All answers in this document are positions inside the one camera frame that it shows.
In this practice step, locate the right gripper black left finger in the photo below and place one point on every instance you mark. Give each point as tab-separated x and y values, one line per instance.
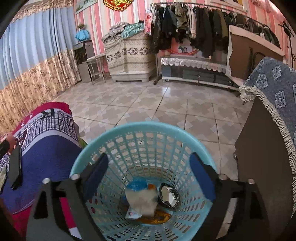
60	212

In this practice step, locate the black patterned snack bag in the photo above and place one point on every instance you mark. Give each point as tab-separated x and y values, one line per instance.
168	196

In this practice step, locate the white paper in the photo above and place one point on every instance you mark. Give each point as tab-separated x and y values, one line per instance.
143	202

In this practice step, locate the blue plastic bag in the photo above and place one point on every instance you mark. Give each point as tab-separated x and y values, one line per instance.
137	184

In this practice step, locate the black flat case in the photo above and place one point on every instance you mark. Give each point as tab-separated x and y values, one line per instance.
15	168

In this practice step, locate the striped plaid blanket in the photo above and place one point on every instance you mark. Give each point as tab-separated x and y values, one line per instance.
49	146

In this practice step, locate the teal plastic waste basket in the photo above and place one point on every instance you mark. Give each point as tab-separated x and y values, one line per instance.
159	153

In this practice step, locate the blue floral fringed cloth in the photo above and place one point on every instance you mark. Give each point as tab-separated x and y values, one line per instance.
273	82

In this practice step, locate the low tv stand with lace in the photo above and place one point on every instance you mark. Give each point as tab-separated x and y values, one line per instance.
195	70

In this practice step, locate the blue floral curtain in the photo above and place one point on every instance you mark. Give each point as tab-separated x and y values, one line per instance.
37	59

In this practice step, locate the small metal stool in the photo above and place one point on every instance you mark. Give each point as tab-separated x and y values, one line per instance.
95	67

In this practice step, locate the water dispenser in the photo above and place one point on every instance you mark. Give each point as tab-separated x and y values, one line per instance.
83	50

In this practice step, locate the covered cabinet with cloth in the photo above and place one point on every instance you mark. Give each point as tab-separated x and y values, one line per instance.
130	59

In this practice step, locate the clothes rack with garments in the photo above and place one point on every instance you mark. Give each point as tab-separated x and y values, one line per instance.
199	30

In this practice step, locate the pile of clothes on cabinet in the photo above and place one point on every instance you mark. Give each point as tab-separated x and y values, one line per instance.
123	30

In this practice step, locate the landscape wall poster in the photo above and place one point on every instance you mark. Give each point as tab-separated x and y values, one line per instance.
84	4

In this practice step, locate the red heart wall decoration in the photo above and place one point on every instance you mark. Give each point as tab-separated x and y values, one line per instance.
117	5

